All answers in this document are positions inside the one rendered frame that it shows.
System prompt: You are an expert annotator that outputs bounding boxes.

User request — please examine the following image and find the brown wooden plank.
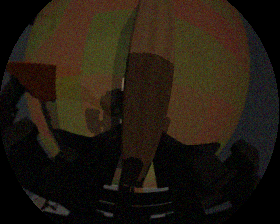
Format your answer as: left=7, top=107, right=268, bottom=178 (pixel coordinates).
left=120, top=0, right=176, bottom=189

